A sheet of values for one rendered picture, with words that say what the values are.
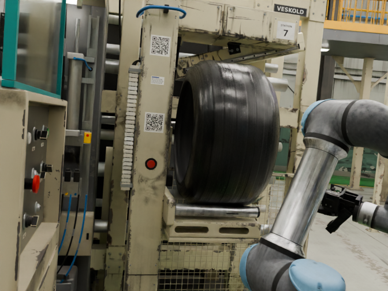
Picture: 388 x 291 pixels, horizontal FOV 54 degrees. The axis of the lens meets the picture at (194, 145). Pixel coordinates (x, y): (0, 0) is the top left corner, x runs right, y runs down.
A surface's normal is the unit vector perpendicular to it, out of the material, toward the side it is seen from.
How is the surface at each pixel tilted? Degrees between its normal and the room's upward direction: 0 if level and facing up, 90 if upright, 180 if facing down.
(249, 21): 90
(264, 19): 90
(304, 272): 8
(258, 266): 64
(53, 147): 90
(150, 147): 90
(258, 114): 73
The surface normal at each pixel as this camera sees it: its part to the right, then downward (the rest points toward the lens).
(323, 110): -0.70, -0.53
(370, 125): -0.36, 0.05
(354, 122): -0.73, 0.01
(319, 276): 0.15, -0.97
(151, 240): 0.21, 0.08
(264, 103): 0.22, -0.36
